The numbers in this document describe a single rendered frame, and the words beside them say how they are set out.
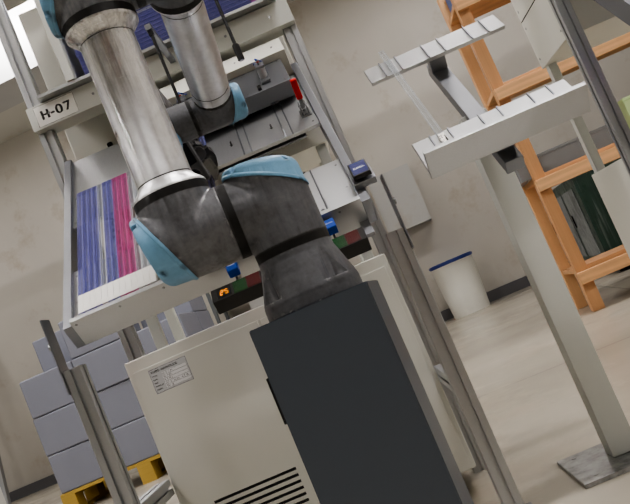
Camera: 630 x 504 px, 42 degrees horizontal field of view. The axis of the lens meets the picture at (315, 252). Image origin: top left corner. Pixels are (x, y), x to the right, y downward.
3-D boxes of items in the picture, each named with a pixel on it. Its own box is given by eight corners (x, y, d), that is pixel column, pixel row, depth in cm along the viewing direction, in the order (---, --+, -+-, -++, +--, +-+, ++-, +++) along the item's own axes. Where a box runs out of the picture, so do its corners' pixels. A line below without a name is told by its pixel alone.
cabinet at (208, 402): (487, 490, 196) (384, 252, 201) (218, 603, 197) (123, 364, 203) (454, 445, 261) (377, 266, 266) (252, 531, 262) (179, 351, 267)
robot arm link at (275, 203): (330, 221, 117) (293, 136, 118) (243, 257, 116) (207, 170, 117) (325, 233, 129) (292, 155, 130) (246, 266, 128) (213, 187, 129)
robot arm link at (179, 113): (195, 125, 155) (178, 87, 161) (139, 147, 154) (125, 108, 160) (205, 151, 162) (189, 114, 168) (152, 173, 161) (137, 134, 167)
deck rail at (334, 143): (378, 220, 175) (370, 198, 171) (369, 223, 175) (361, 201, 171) (303, 80, 230) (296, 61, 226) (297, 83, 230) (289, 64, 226)
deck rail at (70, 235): (86, 345, 176) (71, 326, 172) (77, 348, 176) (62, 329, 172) (81, 176, 231) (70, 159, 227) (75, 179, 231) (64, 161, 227)
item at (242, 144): (325, 138, 204) (319, 121, 201) (83, 242, 205) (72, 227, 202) (296, 82, 230) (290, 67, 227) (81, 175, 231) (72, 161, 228)
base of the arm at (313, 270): (358, 284, 113) (329, 219, 114) (259, 326, 115) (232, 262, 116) (368, 283, 128) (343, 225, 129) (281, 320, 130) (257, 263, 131)
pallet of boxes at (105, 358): (257, 426, 625) (196, 277, 635) (234, 447, 542) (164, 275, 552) (112, 486, 635) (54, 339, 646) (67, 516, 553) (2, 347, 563)
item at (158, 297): (369, 223, 175) (360, 198, 170) (86, 345, 176) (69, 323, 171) (368, 220, 176) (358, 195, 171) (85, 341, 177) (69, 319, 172)
